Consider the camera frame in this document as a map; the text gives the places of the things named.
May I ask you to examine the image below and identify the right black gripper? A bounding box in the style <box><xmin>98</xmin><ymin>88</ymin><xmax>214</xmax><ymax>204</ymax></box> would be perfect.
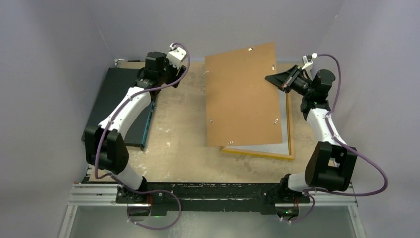
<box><xmin>266</xmin><ymin>65</ymin><xmax>315</xmax><ymax>97</ymax></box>

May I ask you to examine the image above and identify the brown backing board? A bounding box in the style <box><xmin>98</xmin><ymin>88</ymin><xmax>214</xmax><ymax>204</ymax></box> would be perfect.
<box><xmin>205</xmin><ymin>42</ymin><xmax>283</xmax><ymax>147</ymax></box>

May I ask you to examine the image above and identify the building and sky photo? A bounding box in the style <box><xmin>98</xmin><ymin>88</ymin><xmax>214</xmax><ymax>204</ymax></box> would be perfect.
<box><xmin>224</xmin><ymin>90</ymin><xmax>290</xmax><ymax>155</ymax></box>

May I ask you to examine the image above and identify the yellow picture frame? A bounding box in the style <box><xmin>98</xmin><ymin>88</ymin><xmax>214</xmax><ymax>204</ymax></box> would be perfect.
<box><xmin>221</xmin><ymin>94</ymin><xmax>295</xmax><ymax>161</ymax></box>

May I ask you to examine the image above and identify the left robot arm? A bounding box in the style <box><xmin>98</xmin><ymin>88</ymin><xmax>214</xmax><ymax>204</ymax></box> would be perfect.
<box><xmin>84</xmin><ymin>45</ymin><xmax>190</xmax><ymax>203</ymax></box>

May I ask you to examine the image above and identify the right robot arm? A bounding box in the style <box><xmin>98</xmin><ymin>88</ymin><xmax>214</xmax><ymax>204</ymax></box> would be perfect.
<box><xmin>265</xmin><ymin>65</ymin><xmax>357</xmax><ymax>202</ymax></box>

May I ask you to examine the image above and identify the dark blue flat box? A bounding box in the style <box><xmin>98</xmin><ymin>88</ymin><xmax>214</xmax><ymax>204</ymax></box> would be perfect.
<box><xmin>86</xmin><ymin>68</ymin><xmax>156</xmax><ymax>151</ymax></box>

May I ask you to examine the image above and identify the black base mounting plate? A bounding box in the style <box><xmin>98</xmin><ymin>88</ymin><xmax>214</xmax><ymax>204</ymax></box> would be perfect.
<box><xmin>116</xmin><ymin>181</ymin><xmax>310</xmax><ymax>216</ymax></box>

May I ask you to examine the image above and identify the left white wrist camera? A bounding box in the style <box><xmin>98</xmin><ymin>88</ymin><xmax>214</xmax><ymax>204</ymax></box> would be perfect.
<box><xmin>166</xmin><ymin>44</ymin><xmax>187</xmax><ymax>69</ymax></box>

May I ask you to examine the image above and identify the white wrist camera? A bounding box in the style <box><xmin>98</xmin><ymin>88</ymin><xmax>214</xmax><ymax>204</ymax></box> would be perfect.
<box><xmin>166</xmin><ymin>44</ymin><xmax>187</xmax><ymax>69</ymax></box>
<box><xmin>301</xmin><ymin>53</ymin><xmax>318</xmax><ymax>71</ymax></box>

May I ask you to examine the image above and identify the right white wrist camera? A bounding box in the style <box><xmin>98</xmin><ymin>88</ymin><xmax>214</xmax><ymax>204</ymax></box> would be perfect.
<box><xmin>301</xmin><ymin>53</ymin><xmax>318</xmax><ymax>71</ymax></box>

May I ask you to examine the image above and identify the aluminium rail frame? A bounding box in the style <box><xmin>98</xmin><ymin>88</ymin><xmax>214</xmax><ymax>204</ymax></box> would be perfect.
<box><xmin>59</xmin><ymin>183</ymin><xmax>366</xmax><ymax>238</ymax></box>

